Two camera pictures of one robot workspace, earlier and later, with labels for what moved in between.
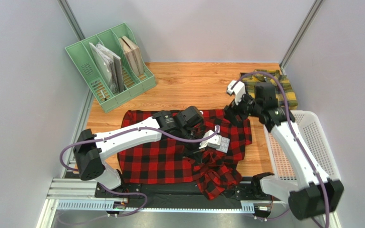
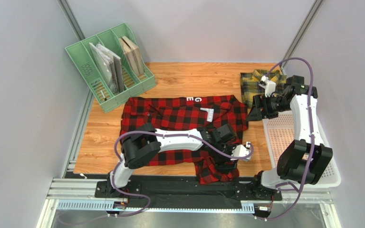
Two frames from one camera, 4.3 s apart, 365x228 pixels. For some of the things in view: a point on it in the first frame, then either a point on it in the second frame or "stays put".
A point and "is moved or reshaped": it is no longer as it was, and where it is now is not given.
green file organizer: (111, 62) stays put
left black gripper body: (192, 148) -> (221, 160)
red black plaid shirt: (169, 162) is moved or reshaped
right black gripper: (235, 111) -> (261, 107)
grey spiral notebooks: (110, 65) stays put
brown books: (133, 52) stays put
